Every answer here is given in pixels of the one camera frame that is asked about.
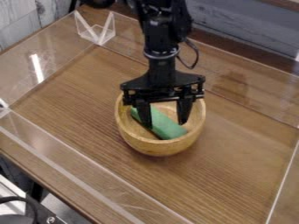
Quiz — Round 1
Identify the black cable bottom left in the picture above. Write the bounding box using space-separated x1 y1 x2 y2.
0 196 41 224

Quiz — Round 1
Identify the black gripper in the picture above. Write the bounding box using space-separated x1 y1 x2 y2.
120 55 205 128

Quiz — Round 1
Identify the green rectangular block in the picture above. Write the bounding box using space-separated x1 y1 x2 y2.
129 104 189 141

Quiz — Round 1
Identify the black metal table bracket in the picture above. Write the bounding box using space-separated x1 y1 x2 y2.
25 194 67 224

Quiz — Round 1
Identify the brown wooden bowl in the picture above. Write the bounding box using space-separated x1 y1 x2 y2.
115 94 205 157

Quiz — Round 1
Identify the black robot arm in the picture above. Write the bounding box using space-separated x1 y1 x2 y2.
120 0 205 128

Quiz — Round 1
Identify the clear acrylic corner bracket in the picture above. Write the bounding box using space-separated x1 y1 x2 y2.
73 11 116 46

